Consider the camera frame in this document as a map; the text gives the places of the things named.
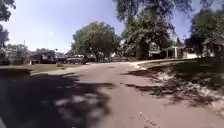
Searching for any large green round tree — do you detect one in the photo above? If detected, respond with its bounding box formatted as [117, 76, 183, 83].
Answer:
[70, 21, 122, 62]

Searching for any grey asphalt road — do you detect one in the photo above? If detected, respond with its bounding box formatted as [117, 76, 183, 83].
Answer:
[0, 61, 224, 128]

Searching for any dark parked vehicle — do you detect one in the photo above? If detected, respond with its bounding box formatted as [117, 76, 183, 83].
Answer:
[66, 54, 90, 65]

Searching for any tall green tree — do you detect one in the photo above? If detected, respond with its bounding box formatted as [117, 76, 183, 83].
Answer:
[113, 0, 201, 61]

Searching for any house with pale porch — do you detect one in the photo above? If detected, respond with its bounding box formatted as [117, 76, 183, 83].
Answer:
[148, 45, 199, 60]

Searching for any low dark house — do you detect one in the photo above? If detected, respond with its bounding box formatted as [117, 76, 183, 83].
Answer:
[21, 50, 58, 66]

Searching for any grass lawn strip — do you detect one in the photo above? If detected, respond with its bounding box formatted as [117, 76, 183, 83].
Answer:
[0, 63, 84, 77]

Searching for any grass verge with dry patches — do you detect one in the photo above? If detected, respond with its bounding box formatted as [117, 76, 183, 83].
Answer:
[139, 57, 224, 101]

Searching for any dark tree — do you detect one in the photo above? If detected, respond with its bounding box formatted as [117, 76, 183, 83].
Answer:
[0, 0, 17, 51]

